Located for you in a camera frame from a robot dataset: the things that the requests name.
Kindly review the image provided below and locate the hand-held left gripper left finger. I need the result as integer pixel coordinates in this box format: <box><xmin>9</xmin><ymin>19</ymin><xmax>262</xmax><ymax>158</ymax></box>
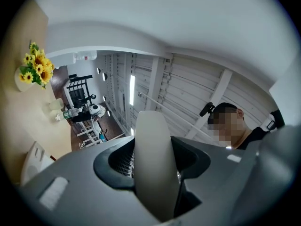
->
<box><xmin>17</xmin><ymin>135</ymin><xmax>161</xmax><ymax>226</ymax></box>

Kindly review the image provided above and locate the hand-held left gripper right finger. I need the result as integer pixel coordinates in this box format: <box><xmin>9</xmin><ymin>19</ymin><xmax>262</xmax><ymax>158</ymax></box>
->
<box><xmin>164</xmin><ymin>124</ymin><xmax>301</xmax><ymax>226</ymax></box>

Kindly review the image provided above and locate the person's head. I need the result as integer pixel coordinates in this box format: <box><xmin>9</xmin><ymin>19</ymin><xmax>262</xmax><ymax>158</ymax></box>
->
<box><xmin>206</xmin><ymin>102</ymin><xmax>246</xmax><ymax>150</ymax></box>

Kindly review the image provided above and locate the clear water bottle green label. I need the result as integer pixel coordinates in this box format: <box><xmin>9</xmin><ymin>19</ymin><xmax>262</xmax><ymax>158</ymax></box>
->
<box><xmin>55</xmin><ymin>107</ymin><xmax>83</xmax><ymax>122</ymax></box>

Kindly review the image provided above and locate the black office chair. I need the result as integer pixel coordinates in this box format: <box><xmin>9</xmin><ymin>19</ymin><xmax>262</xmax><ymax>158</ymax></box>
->
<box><xmin>70</xmin><ymin>88</ymin><xmax>97</xmax><ymax>123</ymax></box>

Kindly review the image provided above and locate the clear plastic cup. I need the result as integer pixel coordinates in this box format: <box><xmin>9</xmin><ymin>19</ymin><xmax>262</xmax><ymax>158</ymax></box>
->
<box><xmin>48</xmin><ymin>98</ymin><xmax>65</xmax><ymax>112</ymax></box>

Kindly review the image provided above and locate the black metal railing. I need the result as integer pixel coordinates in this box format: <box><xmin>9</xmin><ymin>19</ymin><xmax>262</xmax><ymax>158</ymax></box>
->
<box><xmin>66</xmin><ymin>73</ymin><xmax>94</xmax><ymax>103</ymax></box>

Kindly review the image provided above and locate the long ceiling light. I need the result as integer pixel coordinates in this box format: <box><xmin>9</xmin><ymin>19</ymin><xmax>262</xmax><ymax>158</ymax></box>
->
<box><xmin>129</xmin><ymin>74</ymin><xmax>136</xmax><ymax>106</ymax></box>

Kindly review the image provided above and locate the white flower pot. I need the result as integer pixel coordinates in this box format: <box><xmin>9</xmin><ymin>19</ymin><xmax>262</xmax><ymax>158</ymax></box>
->
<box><xmin>14</xmin><ymin>67</ymin><xmax>36</xmax><ymax>93</ymax></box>

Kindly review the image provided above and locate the yellow sunflower bouquet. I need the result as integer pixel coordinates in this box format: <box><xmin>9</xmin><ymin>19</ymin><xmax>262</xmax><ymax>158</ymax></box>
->
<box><xmin>18</xmin><ymin>41</ymin><xmax>55</xmax><ymax>90</ymax></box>

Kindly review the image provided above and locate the person with head camera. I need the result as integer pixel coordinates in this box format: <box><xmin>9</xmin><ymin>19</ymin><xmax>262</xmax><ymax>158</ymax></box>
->
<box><xmin>234</xmin><ymin>109</ymin><xmax>286</xmax><ymax>151</ymax></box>

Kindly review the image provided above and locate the black head camera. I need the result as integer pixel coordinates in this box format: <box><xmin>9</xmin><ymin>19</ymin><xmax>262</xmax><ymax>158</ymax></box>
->
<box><xmin>199</xmin><ymin>101</ymin><xmax>216</xmax><ymax>118</ymax></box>

